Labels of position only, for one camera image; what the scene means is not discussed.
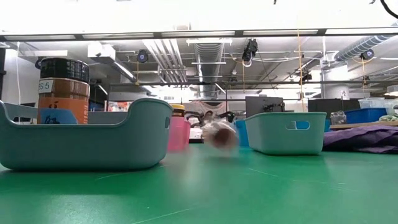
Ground blue plastic bin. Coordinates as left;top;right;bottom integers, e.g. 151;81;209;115
234;119;331;147

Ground purple cloth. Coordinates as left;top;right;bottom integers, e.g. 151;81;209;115
322;124;398;155

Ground pink-red translucent bin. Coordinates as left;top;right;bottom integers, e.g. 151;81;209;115
167;119;192;152

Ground blue storage crate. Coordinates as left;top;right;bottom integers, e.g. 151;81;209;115
344;107;388;124

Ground clear plastic box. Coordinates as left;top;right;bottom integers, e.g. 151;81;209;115
358;97;386;110

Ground background robot arms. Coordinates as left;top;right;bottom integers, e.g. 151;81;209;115
185;109;236;129

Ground ribbed ceiling duct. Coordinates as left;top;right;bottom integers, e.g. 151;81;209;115
194;42;224;97

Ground wooden bench top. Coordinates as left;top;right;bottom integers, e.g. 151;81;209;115
329;120;398;130

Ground silver flexible duct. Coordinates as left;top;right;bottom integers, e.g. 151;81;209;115
334;21;398;62

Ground pink-lid clear spice jar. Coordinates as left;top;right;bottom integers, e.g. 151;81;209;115
201;119;239;152

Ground green table mat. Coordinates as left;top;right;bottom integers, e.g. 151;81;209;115
0;142;398;224

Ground dark grey cabinet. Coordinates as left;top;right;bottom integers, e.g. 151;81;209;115
244;96;285;118

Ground light teal plastic bin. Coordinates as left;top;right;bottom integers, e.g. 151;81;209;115
244;111;328;156

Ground grey-blue plastic bin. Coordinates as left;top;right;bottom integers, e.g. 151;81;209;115
0;98;174;171

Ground black-lid orange spice jar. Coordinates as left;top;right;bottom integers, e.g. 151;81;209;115
37;57;91;125

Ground yellow-lid spice jar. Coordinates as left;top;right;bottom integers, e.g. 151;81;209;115
170;104;187;118

